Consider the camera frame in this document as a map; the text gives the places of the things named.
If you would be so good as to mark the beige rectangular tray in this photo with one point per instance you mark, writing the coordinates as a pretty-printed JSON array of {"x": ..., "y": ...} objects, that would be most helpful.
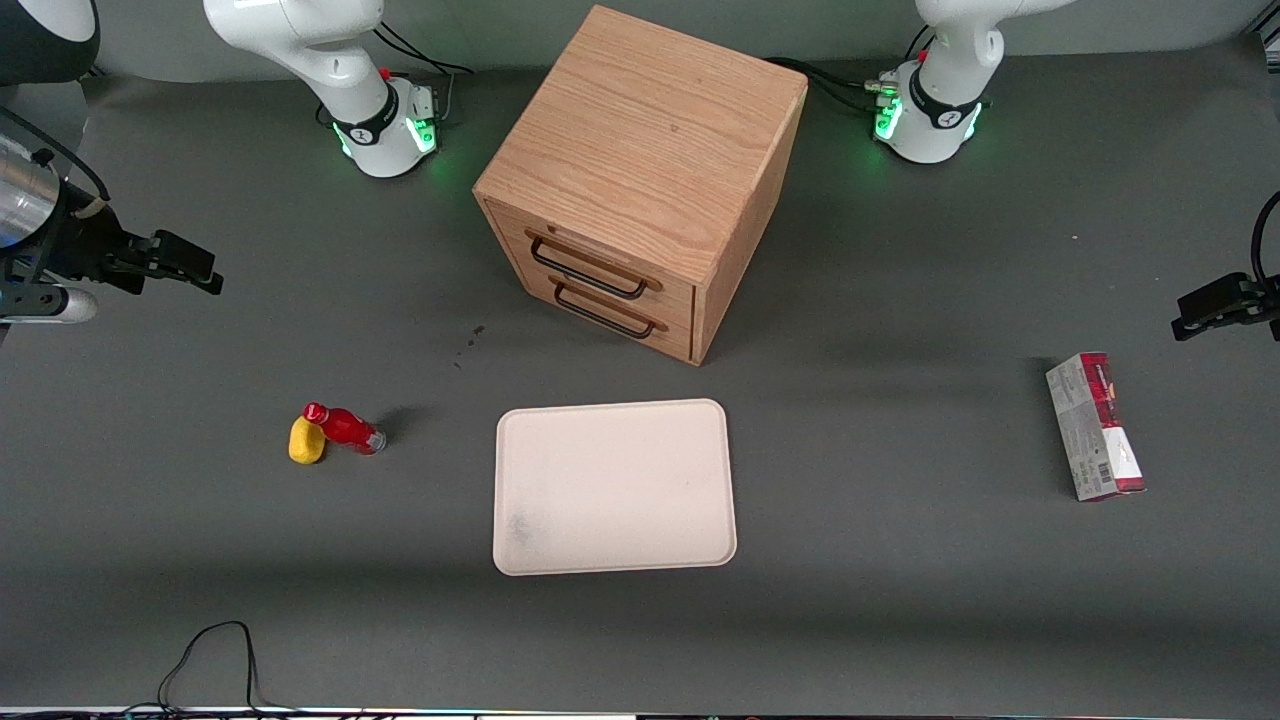
[{"x": 612, "y": 487}]

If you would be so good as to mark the red and grey carton box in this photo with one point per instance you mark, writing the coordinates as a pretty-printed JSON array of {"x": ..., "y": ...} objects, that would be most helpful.
[{"x": 1095, "y": 425}]

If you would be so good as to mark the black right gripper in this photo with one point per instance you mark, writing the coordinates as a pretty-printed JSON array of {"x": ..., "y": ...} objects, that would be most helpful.
[{"x": 82, "y": 243}]

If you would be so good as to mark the small red coke bottle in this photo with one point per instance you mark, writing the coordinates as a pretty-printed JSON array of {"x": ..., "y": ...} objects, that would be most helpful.
[{"x": 347, "y": 428}]

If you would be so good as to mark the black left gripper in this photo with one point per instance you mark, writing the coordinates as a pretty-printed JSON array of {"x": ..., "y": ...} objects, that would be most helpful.
[{"x": 1232, "y": 299}]

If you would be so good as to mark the yellow sponge toy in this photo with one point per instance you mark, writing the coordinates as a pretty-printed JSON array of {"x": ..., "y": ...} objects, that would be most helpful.
[{"x": 304, "y": 443}]

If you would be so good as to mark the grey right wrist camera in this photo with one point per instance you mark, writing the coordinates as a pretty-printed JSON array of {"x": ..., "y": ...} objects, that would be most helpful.
[{"x": 55, "y": 304}]

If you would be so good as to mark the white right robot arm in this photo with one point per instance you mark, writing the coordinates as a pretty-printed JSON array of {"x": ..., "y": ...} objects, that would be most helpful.
[{"x": 330, "y": 60}]

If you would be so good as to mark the wooden two-drawer cabinet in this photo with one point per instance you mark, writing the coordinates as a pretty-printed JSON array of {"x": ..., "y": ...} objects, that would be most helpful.
[{"x": 640, "y": 150}]

